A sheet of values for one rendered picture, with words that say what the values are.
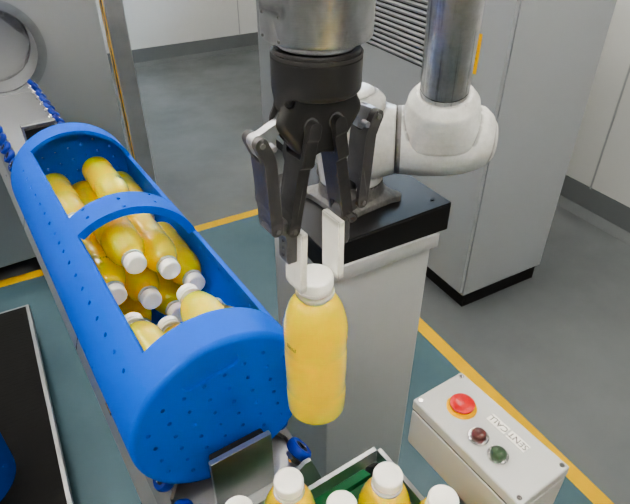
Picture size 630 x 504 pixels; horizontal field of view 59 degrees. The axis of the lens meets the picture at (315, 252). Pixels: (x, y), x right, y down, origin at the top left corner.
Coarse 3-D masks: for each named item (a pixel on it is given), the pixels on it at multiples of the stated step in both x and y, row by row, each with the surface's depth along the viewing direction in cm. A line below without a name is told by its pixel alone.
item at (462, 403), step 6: (456, 396) 82; (462, 396) 82; (468, 396) 82; (450, 402) 82; (456, 402) 82; (462, 402) 82; (468, 402) 82; (474, 402) 82; (456, 408) 81; (462, 408) 81; (468, 408) 81; (474, 408) 81
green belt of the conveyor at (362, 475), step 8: (360, 472) 97; (344, 480) 97; (352, 480) 95; (360, 480) 94; (336, 488) 94; (344, 488) 94; (352, 488) 94; (360, 488) 93; (320, 496) 93; (328, 496) 93
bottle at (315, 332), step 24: (288, 312) 60; (312, 312) 58; (336, 312) 59; (288, 336) 60; (312, 336) 58; (336, 336) 59; (288, 360) 63; (312, 360) 60; (336, 360) 62; (288, 384) 66; (312, 384) 63; (336, 384) 64; (312, 408) 65; (336, 408) 67
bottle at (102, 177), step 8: (88, 160) 135; (96, 160) 135; (104, 160) 136; (88, 168) 134; (96, 168) 132; (104, 168) 131; (112, 168) 133; (88, 176) 132; (96, 176) 130; (104, 176) 128; (112, 176) 128; (120, 176) 132; (96, 184) 128; (104, 184) 126; (112, 184) 126; (120, 184) 127; (96, 192) 128; (104, 192) 126; (112, 192) 125
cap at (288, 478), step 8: (280, 472) 73; (288, 472) 73; (296, 472) 73; (280, 480) 72; (288, 480) 72; (296, 480) 72; (280, 488) 71; (288, 488) 71; (296, 488) 71; (280, 496) 71; (288, 496) 71; (296, 496) 71
